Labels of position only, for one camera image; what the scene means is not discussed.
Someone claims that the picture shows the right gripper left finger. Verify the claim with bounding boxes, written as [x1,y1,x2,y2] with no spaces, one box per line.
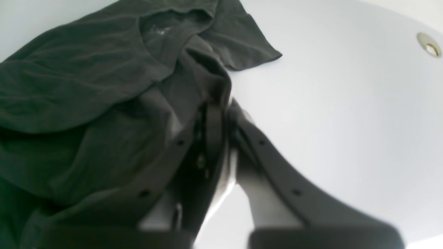
[38,103,226,249]

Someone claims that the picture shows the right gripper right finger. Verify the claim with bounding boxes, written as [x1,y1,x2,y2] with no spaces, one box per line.
[228,100,405,249]

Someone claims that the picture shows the left table grommet hole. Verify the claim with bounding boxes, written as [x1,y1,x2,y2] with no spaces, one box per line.
[416,33,442,58]

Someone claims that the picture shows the dark grey T-shirt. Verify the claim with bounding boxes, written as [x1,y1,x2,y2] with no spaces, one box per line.
[1,0,282,249]

